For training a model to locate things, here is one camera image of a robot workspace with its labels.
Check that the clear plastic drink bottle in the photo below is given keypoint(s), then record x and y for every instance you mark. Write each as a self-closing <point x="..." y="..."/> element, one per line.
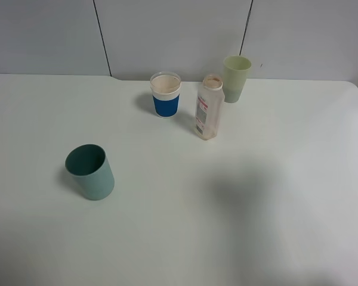
<point x="210" y="99"/>

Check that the blue sleeved clear cup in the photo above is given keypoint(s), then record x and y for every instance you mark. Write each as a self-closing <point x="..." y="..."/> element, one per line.
<point x="165" y="87"/>

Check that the teal green plastic cup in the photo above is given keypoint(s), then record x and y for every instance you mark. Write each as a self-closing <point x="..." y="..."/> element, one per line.
<point x="89" y="167"/>

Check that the light green plastic cup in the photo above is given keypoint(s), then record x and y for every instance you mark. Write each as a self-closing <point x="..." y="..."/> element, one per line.
<point x="235" y="72"/>

